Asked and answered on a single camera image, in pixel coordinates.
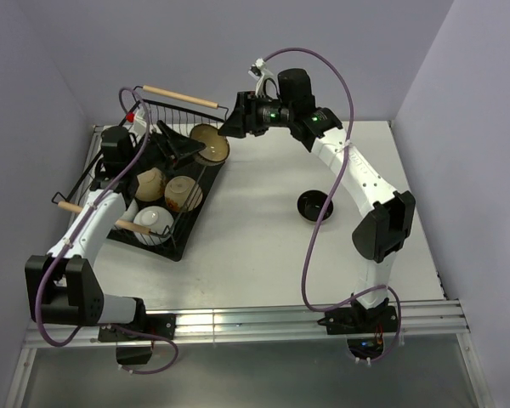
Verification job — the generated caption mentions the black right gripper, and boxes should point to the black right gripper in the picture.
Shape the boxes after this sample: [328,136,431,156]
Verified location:
[217,92,293,139]

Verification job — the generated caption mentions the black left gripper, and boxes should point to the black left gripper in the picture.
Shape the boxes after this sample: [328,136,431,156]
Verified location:
[126,121,205,175]

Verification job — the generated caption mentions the tan bowl dark rim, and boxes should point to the tan bowl dark rim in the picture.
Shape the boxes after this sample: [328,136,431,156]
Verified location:
[190,124,230,166]

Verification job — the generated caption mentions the cream bowl brown base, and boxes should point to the cream bowl brown base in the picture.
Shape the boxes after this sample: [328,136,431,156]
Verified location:
[164,176,204,213]

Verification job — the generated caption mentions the white ceramic bowl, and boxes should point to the white ceramic bowl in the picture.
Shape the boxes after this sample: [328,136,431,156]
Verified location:
[133,206,174,247]

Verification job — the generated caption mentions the pale blue white bowl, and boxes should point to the pale blue white bowl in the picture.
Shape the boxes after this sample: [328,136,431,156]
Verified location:
[120,200,139,223]

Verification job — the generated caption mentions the beige bowl black inside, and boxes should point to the beige bowl black inside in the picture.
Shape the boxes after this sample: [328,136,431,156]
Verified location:
[297,190,327,223]

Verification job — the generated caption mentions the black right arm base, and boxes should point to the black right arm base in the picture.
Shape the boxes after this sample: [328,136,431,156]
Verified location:
[317,303,399,360]

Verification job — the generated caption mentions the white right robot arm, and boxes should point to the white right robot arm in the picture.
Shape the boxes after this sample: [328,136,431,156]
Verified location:
[218,65,416,332]

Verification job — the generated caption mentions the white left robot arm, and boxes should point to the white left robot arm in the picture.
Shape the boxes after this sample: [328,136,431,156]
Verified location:
[25,122,206,339]

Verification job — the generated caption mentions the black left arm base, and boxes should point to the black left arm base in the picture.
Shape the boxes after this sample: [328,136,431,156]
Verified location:
[97,313,179,374]

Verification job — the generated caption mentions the black plastic drip tray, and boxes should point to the black plastic drip tray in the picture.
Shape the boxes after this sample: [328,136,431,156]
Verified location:
[107,161,224,262]

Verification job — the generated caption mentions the black wire dish rack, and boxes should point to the black wire dish rack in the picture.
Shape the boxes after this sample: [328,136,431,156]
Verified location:
[52,85,230,261]

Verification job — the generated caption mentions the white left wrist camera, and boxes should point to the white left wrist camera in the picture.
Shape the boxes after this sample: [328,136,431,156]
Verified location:
[126,109,147,137]

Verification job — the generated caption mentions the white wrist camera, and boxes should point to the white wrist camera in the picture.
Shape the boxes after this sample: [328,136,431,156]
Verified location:
[126,109,147,137]
[248,59,275,97]

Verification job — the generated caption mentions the wooden rack handle far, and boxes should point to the wooden rack handle far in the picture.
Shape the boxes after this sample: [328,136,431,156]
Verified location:
[142,85,219,110]

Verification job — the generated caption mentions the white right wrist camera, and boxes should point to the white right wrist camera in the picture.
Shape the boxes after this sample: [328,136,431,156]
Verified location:
[248,59,275,97]

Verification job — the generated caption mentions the aluminium mounting rail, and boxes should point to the aluminium mounting rail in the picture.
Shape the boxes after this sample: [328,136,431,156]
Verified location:
[23,298,471,349]

